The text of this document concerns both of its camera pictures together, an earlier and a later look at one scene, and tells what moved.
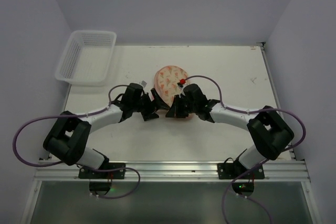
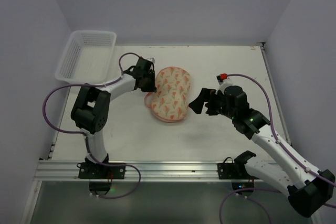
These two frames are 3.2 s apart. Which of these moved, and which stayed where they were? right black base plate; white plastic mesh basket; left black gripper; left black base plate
Moved: left black gripper
Stayed: white plastic mesh basket; left black base plate; right black base plate
